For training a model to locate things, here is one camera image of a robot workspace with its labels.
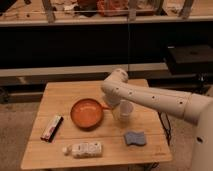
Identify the orange ceramic bowl with handle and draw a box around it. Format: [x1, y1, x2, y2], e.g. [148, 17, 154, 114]
[70, 98, 108, 129]

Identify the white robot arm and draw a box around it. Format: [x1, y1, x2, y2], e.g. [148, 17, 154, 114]
[101, 68, 213, 171]

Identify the translucent plastic cup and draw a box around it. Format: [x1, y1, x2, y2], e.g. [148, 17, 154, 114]
[117, 100, 133, 122]

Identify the blue sponge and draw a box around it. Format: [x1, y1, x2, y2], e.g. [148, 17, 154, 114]
[124, 131, 146, 146]

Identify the wooden table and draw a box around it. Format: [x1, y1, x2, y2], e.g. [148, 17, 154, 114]
[21, 81, 172, 170]

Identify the white plastic bottle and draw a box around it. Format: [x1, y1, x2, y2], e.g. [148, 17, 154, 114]
[62, 142, 103, 158]

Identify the red white black box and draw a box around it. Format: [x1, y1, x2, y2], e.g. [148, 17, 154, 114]
[40, 115, 63, 142]

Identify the black box on right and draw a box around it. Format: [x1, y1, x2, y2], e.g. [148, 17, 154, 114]
[166, 45, 213, 74]

